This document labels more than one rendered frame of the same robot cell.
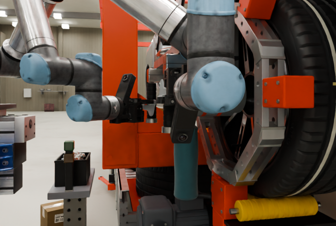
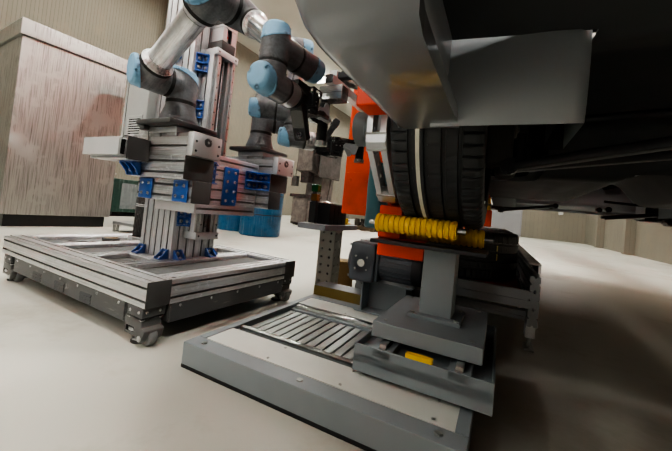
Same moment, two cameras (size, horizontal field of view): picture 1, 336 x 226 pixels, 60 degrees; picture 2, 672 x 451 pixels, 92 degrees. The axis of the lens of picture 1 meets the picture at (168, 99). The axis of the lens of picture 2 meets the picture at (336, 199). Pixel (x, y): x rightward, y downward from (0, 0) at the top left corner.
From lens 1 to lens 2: 0.81 m
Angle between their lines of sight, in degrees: 38
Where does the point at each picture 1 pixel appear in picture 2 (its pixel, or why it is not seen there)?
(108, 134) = (348, 183)
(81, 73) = (283, 111)
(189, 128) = (301, 128)
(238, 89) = (263, 74)
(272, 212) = (404, 225)
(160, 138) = not seen: hidden behind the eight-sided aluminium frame
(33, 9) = not seen: hidden behind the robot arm
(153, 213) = (358, 245)
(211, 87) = (250, 75)
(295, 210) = (427, 228)
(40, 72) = (253, 107)
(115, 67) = not seen: hidden behind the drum
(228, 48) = (270, 54)
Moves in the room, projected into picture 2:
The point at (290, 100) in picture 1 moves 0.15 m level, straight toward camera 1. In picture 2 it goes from (361, 99) to (309, 83)
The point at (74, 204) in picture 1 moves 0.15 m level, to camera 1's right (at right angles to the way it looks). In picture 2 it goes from (326, 244) to (347, 248)
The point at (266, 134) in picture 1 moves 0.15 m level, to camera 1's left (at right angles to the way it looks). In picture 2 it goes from (369, 137) to (328, 140)
